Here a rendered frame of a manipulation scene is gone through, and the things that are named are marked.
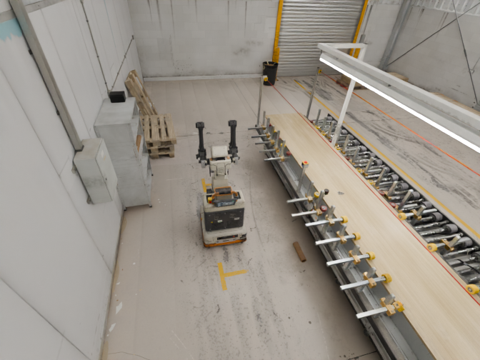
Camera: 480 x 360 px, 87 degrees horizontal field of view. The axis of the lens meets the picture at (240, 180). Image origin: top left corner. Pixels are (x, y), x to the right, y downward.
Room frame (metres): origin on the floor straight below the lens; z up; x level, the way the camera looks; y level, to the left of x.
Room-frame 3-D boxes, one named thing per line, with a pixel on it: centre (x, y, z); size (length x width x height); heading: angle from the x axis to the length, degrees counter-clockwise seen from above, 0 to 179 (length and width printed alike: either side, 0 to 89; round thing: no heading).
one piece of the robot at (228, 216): (2.44, 0.21, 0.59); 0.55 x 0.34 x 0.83; 104
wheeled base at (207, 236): (2.53, 0.23, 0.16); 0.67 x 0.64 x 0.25; 14
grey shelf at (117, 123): (3.30, 1.79, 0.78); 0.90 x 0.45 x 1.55; 16
